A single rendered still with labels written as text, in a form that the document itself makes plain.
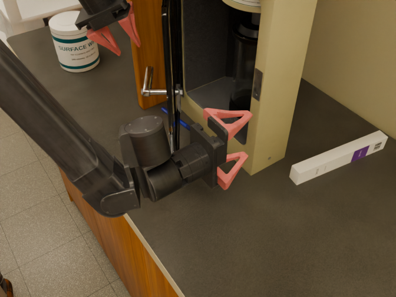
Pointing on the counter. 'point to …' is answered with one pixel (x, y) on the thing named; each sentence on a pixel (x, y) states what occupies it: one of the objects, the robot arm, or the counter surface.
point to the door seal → (173, 71)
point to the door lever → (150, 84)
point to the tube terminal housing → (269, 82)
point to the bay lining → (208, 40)
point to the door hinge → (180, 43)
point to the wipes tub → (73, 43)
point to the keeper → (257, 84)
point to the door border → (170, 72)
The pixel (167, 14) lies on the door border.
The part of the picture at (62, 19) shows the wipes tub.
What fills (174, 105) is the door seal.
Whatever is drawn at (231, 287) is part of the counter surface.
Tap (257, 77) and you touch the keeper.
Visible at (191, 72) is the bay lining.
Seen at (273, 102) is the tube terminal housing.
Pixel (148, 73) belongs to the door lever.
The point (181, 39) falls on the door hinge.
